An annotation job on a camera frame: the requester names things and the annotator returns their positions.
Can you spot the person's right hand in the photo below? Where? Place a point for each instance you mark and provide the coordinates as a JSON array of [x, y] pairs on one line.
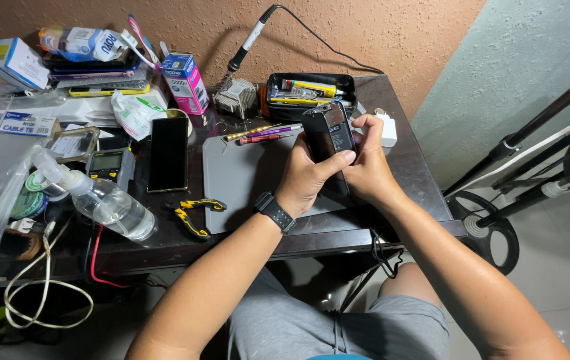
[[371, 167]]

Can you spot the person's left hand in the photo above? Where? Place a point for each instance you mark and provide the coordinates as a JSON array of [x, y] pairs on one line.
[[305, 180]]

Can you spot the black wrist watch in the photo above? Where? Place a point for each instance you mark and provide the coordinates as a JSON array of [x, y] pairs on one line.
[[275, 212]]

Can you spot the purple screwdriver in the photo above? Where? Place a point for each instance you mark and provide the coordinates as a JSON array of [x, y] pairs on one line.
[[275, 131]]

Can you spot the red screwdriver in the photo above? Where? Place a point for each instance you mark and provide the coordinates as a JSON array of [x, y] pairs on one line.
[[261, 139]]

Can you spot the grey silicone work mat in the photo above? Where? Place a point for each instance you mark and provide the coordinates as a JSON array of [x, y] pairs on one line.
[[245, 175]]

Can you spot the gold screwdriver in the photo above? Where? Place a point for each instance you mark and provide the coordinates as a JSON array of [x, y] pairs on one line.
[[251, 132]]

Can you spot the black tray of tools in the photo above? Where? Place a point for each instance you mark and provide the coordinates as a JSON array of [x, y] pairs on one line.
[[310, 92]]

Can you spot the aluminium heat sink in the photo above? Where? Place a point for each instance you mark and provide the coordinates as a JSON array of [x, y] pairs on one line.
[[236, 97]]

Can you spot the yellow black pliers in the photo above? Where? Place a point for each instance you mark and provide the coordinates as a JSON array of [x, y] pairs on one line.
[[196, 216]]

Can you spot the black smartphone with gold edge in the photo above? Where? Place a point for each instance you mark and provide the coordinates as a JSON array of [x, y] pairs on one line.
[[168, 154]]

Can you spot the grey shorts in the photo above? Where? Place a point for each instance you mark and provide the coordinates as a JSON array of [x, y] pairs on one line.
[[335, 325]]

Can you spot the pink blue ink box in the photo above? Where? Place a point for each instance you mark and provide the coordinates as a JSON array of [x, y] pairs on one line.
[[185, 82]]

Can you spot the standing fan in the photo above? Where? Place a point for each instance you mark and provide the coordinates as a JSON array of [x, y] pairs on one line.
[[540, 190]]

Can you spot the white green plastic packet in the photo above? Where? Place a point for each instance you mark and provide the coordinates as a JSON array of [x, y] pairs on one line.
[[137, 114]]

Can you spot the grey digital multimeter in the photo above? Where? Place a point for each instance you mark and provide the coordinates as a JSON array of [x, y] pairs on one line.
[[108, 167]]

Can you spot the clear spray bottle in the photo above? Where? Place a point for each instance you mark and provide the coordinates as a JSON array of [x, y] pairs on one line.
[[99, 197]]

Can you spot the pink toothbrush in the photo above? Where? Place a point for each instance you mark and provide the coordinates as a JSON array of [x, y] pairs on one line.
[[142, 41]]

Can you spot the stack of phones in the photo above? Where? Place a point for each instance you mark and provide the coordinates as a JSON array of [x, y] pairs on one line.
[[97, 75]]

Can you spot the clear phone case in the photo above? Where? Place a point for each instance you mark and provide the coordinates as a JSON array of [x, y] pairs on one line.
[[72, 145]]

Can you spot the clear bag of packets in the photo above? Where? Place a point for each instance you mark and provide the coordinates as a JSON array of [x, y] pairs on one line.
[[82, 44]]

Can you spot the wooden brush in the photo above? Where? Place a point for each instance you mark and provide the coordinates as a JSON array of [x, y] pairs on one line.
[[22, 245]]

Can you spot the white blue cardboard box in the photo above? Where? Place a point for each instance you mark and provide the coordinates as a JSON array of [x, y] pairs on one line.
[[2, 65]]

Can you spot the white wall charger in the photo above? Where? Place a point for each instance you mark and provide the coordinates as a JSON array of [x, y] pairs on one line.
[[387, 129]]

